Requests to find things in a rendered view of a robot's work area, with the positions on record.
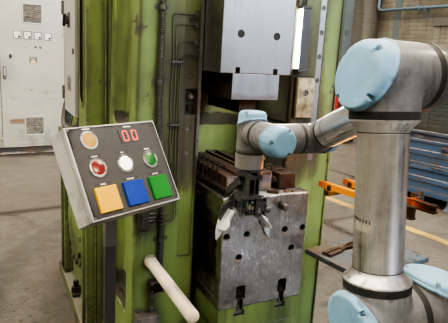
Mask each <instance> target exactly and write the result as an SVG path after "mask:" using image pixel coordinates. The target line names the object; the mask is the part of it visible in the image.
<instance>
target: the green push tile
mask: <svg viewBox="0 0 448 323"><path fill-rule="evenodd" d="M147 180H148V182H149V186H150V188H151V191H152V194H153V197H154V200H160V199H163V198H167V197H170V196H172V195H173V193H172V191H171V188H170V185H169V182H168V179H167V176H166V174H161V175H157V176H151V177H148V178H147Z"/></svg>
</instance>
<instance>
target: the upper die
mask: <svg viewBox="0 0 448 323"><path fill-rule="evenodd" d="M278 89H279V75H260V74H244V73H217V72H212V71H202V78H201V93H204V94H208V95H214V96H217V97H222V98H225V99H235V100H277V98H278Z"/></svg>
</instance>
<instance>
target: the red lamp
mask: <svg viewBox="0 0 448 323"><path fill-rule="evenodd" d="M91 167H92V170H93V171H94V172H95V173H96V174H97V175H101V174H104V172H105V166H104V164H103V163H102V162H101V161H99V160H95V161H94V162H93V163H92V164H91Z"/></svg>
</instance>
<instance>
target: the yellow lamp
mask: <svg viewBox="0 0 448 323"><path fill-rule="evenodd" d="M83 143H84V144H85V145H86V146H88V147H93V146H95V144H96V139H95V136H94V135H93V134H91V133H85V134H84V135H83Z"/></svg>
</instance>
